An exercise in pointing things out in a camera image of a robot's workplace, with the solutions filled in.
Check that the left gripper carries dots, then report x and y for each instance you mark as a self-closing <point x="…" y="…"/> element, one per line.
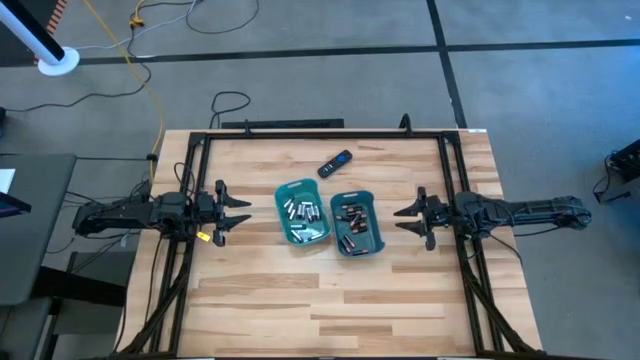
<point x="205" y="210"/>

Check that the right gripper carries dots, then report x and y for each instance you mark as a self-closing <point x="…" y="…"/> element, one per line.
<point x="440" y="212"/>

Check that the Energizer AA battery silver black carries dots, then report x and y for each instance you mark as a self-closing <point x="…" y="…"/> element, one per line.
<point x="304" y="205"/>
<point x="298" y="226"/>
<point x="300" y="210"/>
<point x="314" y="212"/>
<point x="315" y="236"/>
<point x="309" y="214"/>
<point x="318" y="213"/>
<point x="292" y="213"/>
<point x="296" y="236"/>
<point x="288" y="202"/>

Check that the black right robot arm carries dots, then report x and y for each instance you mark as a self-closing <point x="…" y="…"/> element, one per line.
<point x="525" y="209"/>

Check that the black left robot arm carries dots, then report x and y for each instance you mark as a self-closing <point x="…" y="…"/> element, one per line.
<point x="125" y="212"/>

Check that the blue-grey plastic bin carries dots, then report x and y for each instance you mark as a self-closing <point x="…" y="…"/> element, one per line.
<point x="370" y="240"/>

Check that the teal green plastic bin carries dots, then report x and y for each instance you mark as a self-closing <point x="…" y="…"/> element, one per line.
<point x="302" y="237"/>

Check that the black remote control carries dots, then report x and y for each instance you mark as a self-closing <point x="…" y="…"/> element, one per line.
<point x="334" y="164"/>

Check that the black power strip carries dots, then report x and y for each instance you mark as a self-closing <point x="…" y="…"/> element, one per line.
<point x="280" y="123"/>

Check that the grey side desk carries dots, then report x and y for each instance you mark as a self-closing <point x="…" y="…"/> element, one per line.
<point x="35" y="250"/>

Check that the dark flat device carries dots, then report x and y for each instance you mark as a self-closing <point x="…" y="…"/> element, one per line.
<point x="12" y="205"/>

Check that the white paper sheet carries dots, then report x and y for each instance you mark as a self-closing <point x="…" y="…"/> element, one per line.
<point x="6" y="180"/>

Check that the white pole round base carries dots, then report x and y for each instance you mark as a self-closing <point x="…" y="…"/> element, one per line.
<point x="59" y="62"/>

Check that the orange black striped board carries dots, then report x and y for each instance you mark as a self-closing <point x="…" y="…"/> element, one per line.
<point x="57" y="10"/>

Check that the black aluminium table frame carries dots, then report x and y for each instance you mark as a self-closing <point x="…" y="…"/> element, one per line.
<point x="325" y="135"/>

